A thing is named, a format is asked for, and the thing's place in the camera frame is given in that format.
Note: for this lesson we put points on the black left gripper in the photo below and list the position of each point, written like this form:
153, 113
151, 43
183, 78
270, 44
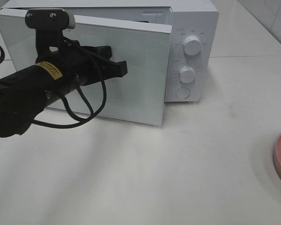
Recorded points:
67, 59

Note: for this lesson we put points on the white microwave door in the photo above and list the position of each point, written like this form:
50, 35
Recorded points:
139, 95

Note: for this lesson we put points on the white microwave knob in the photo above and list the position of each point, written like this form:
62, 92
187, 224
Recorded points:
186, 74
192, 45

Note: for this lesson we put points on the round white door button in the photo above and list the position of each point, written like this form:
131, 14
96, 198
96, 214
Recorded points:
183, 93

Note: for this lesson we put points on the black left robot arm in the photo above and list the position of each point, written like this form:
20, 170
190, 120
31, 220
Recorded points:
27, 92

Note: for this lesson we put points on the white microwave oven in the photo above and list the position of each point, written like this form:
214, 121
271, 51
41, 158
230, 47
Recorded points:
186, 17

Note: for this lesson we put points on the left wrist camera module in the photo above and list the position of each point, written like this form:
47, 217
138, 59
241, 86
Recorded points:
49, 19

